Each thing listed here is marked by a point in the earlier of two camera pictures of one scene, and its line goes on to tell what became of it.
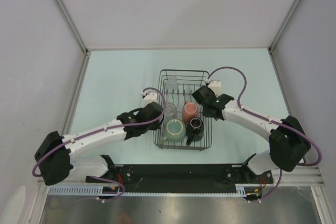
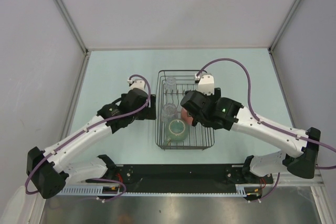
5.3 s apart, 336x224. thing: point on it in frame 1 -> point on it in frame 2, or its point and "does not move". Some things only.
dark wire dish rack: x=185 y=127 does not move
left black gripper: x=155 y=127 -> x=149 y=114
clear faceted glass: x=171 y=86 does not move
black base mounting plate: x=141 y=178 does not move
